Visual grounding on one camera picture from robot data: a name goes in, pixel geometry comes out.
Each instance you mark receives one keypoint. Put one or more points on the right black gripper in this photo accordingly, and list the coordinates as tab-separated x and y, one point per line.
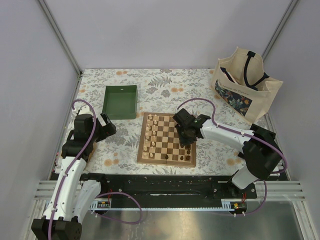
183	141

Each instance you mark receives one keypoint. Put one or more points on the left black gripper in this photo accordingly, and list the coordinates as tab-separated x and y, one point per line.
108	130

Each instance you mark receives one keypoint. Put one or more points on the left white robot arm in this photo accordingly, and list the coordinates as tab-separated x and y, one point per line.
63	217

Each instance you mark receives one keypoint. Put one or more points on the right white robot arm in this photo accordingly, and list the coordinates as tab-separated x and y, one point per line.
256	146

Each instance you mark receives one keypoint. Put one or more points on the wooden chess board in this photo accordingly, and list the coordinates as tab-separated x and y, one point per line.
159	136

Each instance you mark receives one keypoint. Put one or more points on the green rectangular tray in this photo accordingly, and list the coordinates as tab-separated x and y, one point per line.
120	102

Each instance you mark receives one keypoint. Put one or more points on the black rectangular tray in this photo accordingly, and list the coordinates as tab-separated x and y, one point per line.
262	133

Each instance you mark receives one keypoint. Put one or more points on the beige floral tote bag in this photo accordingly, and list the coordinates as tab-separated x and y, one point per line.
240	80

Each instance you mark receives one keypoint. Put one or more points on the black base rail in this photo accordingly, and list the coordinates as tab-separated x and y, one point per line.
173	191

